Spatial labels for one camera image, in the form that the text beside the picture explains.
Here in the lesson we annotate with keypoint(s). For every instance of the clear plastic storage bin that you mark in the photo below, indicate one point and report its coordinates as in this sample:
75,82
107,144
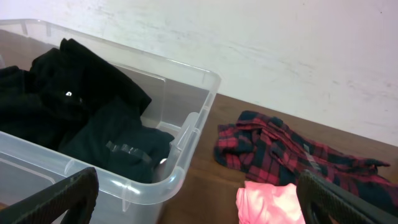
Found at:
182,96

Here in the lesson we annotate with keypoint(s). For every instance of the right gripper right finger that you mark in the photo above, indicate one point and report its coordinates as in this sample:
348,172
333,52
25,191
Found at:
323,202

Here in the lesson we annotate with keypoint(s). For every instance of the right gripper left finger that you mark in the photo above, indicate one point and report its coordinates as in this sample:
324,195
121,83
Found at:
74,198

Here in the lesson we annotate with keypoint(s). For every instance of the red plaid shirt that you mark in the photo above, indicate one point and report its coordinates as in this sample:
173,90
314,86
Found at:
268,151

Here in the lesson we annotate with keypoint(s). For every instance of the dark navy garment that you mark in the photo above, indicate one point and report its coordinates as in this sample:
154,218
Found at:
115,139

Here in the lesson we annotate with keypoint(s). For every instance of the large black garment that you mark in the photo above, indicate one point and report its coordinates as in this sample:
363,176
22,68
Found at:
63,88

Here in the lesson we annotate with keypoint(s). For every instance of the pink garment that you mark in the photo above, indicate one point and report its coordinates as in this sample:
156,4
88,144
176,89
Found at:
268,204

